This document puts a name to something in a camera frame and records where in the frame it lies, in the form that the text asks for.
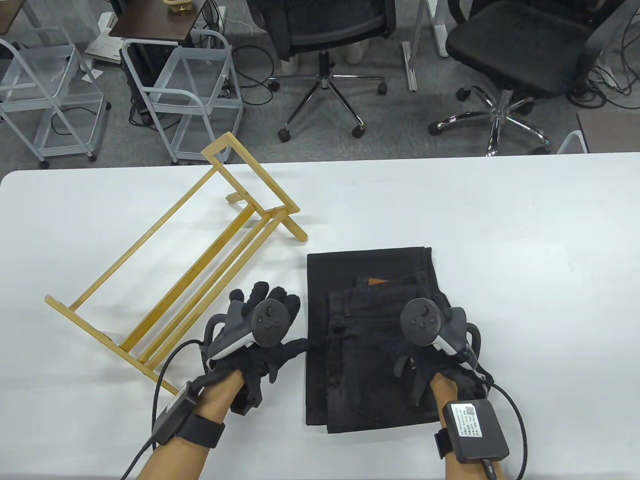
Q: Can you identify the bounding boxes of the black sensor cable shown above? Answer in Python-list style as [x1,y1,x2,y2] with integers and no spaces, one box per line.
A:
[480,370,528,480]
[120,340,208,480]

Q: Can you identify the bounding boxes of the wooden book rack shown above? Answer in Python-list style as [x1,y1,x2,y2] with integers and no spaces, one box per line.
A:
[44,131,308,396]

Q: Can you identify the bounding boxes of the black computer tower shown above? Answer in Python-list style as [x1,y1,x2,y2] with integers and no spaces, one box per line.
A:
[122,44,171,126]

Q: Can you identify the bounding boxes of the looped black floor cable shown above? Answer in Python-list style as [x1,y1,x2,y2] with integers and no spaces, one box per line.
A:
[232,44,282,107]

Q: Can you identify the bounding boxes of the white desk leg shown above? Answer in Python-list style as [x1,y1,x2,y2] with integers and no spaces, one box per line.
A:
[420,0,451,57]

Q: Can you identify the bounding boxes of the dark brown desk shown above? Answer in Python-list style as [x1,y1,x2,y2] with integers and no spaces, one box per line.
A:
[109,0,208,48]

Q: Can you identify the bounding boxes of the black trousers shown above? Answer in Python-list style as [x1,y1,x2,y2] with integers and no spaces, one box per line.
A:
[305,246,493,435]

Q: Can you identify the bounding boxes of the person's left hand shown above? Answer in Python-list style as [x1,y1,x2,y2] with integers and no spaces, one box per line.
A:
[192,281,311,397]

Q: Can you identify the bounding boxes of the person's right hand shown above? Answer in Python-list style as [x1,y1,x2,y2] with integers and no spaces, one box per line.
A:
[392,295,494,406]

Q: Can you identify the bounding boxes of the black wrist sensor box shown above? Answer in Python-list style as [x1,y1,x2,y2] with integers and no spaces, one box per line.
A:
[434,399,511,463]
[151,381,226,449]

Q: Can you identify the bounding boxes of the black mesh office chair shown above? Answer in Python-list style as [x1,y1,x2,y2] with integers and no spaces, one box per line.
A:
[247,0,398,143]

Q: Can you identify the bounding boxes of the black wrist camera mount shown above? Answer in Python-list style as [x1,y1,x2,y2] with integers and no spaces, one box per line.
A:
[231,370,264,416]
[392,351,426,407]

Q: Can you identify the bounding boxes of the brown wooden desk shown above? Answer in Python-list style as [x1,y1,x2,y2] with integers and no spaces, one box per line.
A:
[0,0,27,36]

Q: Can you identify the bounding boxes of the grey metal trolley cart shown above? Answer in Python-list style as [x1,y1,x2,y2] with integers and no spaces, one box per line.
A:
[121,30,246,166]
[0,26,112,168]

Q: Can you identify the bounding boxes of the tangle of black floor cables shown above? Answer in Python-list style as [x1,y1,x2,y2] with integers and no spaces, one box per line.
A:
[567,47,640,110]

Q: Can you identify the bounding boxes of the silver metal rail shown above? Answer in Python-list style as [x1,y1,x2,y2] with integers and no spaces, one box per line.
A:
[401,41,419,92]

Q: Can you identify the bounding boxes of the white flat box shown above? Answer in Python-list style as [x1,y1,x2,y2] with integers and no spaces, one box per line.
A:
[84,34,124,64]

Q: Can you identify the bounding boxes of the brown board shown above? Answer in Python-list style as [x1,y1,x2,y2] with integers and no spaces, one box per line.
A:
[576,111,640,154]

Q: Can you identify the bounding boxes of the grey handheld controller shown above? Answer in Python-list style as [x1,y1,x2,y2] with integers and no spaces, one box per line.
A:
[400,298,476,368]
[207,300,286,361]

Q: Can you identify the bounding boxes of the black padded office chair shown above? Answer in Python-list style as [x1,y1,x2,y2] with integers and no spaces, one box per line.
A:
[427,0,640,157]

